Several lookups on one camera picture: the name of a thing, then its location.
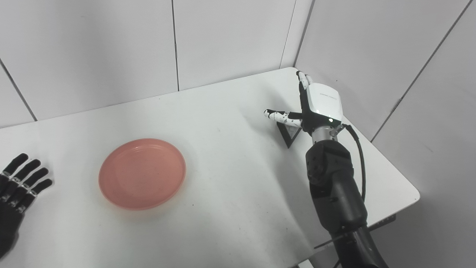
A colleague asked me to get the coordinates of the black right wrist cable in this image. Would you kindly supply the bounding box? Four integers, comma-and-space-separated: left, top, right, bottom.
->
334, 124, 367, 204

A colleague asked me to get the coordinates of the black triangular sandwich toy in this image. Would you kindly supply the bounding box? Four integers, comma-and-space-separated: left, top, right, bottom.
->
276, 121, 302, 149

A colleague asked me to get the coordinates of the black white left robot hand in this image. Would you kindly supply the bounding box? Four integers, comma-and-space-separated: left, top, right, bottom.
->
0, 153, 53, 261

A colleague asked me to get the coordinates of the pink round plate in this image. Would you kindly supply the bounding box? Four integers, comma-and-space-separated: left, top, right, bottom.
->
98, 138, 187, 211

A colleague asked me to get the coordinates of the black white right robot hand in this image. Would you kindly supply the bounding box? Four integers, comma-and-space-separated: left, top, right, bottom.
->
264, 71, 343, 135

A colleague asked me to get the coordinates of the black zip tie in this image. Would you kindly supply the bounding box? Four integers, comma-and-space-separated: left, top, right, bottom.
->
313, 230, 354, 249

